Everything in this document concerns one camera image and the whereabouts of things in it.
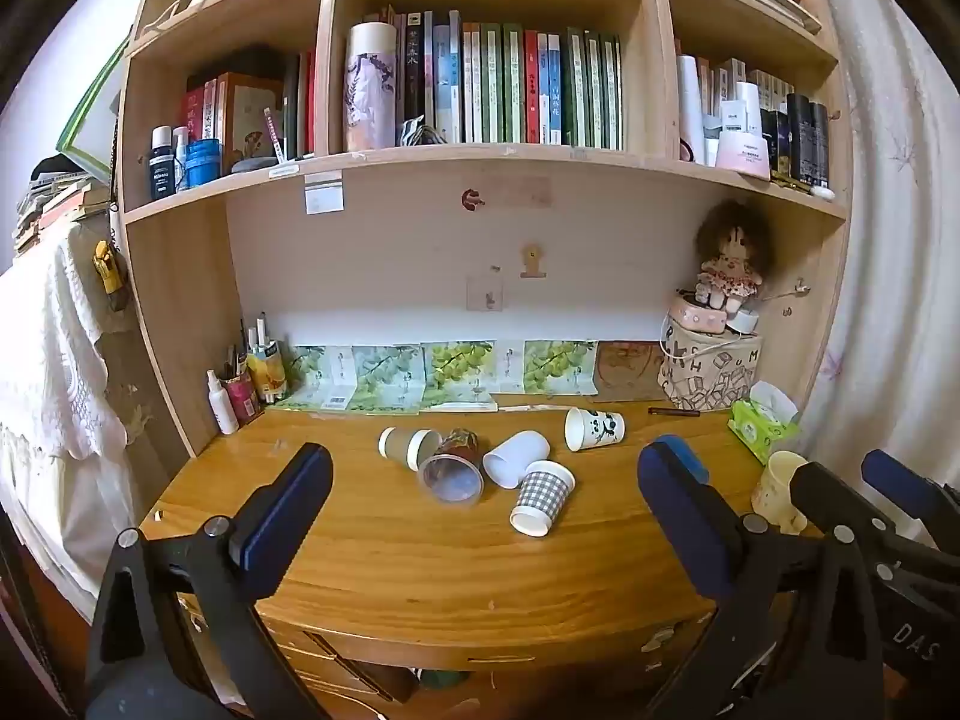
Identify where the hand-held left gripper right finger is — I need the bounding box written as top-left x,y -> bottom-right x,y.
636,435 -> 886,720

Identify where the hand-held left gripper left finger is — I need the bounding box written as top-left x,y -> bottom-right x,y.
84,442 -> 335,720

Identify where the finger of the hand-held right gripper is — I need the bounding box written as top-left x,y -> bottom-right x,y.
789,461 -> 938,563
861,450 -> 960,541

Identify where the panda print paper cup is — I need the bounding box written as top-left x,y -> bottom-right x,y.
564,406 -> 626,452

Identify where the frosted cup with brown band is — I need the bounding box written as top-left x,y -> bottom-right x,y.
378,426 -> 443,472

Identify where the checkered paper cup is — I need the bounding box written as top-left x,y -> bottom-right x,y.
510,460 -> 576,538

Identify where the clear plastic cup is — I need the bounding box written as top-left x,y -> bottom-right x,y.
417,427 -> 485,509

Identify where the plain white paper cup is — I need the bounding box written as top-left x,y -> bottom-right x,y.
482,430 -> 552,490

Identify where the cream mug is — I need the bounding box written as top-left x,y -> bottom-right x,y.
751,451 -> 809,535

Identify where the green tissue pack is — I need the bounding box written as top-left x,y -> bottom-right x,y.
727,381 -> 802,464

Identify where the small white spray bottle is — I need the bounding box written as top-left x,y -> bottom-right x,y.
206,370 -> 239,436

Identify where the red can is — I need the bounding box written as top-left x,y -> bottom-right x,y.
225,371 -> 262,422

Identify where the green grape print card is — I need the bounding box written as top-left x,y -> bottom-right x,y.
274,345 -> 353,410
341,345 -> 425,415
523,340 -> 599,395
420,341 -> 497,412

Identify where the yellow pen holder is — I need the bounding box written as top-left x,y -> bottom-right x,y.
246,341 -> 290,402

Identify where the letter print bag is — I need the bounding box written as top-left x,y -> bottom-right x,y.
658,319 -> 764,412

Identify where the brown card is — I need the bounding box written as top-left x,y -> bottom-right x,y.
598,345 -> 665,402

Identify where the wooden desk drawer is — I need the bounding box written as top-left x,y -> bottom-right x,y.
262,619 -> 421,706

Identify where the pink round box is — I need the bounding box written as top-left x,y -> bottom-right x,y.
670,291 -> 727,332

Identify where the wooden bookshelf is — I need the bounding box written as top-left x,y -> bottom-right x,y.
112,0 -> 856,458

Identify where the brown-haired doll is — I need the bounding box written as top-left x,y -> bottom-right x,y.
694,199 -> 773,316

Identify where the white floral curtain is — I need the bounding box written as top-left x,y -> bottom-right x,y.
795,0 -> 960,511

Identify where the white lace cloth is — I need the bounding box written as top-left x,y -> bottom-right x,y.
0,221 -> 162,593

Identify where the yellow toy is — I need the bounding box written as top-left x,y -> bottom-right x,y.
91,240 -> 125,295

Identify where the white label sticker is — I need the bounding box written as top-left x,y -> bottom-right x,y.
304,171 -> 344,215

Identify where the black cosmetic bottle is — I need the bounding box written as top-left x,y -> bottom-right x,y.
808,101 -> 830,190
784,94 -> 811,185
759,109 -> 788,166

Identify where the blue jar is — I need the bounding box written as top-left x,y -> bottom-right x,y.
184,139 -> 224,188

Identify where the pile of worn books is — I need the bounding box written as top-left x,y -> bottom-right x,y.
15,156 -> 115,256

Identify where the white cosmetic bottle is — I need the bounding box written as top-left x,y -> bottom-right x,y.
735,81 -> 760,137

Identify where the brown picture box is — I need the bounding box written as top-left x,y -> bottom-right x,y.
216,73 -> 284,166

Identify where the white cosmetic tube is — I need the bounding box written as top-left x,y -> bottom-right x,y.
677,54 -> 707,164

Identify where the row of red dark books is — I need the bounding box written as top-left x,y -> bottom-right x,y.
186,49 -> 316,166

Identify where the white floral cylinder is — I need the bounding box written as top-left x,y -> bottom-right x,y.
343,21 -> 398,152

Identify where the green framed board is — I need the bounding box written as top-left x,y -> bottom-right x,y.
56,37 -> 132,166

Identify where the row of green white books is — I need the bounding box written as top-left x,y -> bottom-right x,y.
390,9 -> 625,151

